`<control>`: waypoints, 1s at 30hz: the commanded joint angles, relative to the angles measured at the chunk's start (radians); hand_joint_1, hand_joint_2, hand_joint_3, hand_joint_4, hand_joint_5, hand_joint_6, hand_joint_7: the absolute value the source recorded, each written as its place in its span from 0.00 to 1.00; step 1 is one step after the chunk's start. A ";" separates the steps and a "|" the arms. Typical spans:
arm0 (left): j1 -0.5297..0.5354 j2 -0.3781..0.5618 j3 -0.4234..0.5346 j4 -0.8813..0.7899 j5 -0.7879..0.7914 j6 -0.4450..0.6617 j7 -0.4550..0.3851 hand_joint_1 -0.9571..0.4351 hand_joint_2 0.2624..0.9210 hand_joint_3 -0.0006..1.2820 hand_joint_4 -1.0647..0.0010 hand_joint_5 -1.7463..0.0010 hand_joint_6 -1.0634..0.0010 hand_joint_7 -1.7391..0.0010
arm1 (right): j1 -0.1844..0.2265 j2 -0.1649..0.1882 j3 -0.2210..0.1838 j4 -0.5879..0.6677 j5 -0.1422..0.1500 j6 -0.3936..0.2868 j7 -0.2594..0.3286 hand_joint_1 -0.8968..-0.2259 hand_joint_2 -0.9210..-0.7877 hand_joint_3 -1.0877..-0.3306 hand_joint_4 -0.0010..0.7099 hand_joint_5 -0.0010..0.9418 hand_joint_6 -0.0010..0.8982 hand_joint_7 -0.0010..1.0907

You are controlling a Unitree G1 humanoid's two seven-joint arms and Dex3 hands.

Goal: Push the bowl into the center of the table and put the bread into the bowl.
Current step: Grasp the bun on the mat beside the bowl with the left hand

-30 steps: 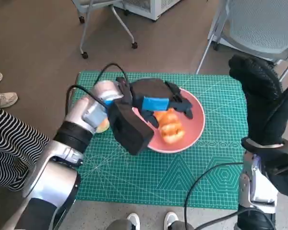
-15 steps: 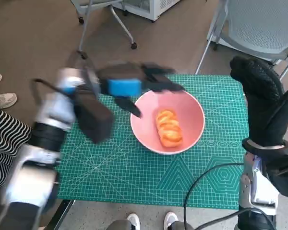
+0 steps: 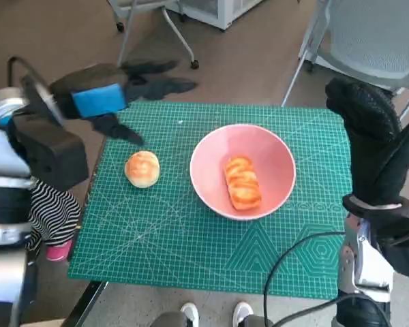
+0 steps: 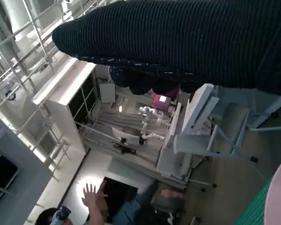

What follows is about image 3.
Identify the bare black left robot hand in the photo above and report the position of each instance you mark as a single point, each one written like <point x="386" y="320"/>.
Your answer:
<point x="95" y="95"/>

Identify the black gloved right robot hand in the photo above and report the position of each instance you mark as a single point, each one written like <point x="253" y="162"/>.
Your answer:
<point x="371" y="153"/>

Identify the round toy bread bun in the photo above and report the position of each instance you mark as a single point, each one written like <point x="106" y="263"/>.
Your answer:
<point x="142" y="169"/>

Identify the long striped toy bread loaf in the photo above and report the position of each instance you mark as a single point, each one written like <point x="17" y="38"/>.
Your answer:
<point x="242" y="184"/>

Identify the pink bowl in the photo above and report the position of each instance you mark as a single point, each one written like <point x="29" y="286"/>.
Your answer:
<point x="208" y="184"/>

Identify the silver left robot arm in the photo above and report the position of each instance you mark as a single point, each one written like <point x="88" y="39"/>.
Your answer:
<point x="3" y="143"/>

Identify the grey mesh-back chair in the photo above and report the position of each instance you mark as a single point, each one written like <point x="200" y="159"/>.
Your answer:
<point x="371" y="37"/>

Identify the person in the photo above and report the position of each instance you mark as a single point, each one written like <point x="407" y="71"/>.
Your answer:
<point x="51" y="214"/>

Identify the white cabinet appliance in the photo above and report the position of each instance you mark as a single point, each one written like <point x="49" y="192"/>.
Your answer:
<point x="221" y="13"/>

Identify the green cutting mat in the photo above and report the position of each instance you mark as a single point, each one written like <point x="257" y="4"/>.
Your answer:
<point x="156" y="238"/>

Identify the person's foot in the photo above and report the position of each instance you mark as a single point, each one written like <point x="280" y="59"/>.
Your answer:
<point x="58" y="252"/>
<point x="190" y="315"/>
<point x="242" y="313"/>

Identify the person's leg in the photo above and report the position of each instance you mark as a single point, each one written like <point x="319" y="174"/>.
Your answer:
<point x="259" y="321"/>
<point x="168" y="320"/>

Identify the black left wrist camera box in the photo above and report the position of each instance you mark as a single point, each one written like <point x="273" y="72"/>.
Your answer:
<point x="51" y="153"/>

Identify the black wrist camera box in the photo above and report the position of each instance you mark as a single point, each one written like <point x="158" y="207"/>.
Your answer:
<point x="51" y="153"/>
<point x="405" y="248"/>

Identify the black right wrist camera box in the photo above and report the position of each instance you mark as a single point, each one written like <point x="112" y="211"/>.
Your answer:
<point x="405" y="248"/>

